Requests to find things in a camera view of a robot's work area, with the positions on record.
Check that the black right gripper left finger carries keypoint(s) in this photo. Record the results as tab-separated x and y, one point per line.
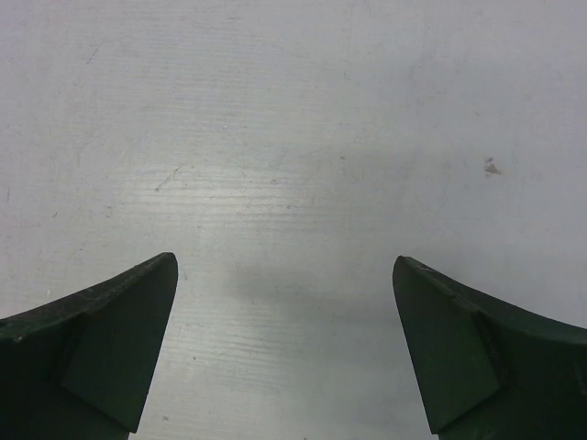
81	367

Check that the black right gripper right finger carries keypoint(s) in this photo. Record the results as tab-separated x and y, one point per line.
487	369

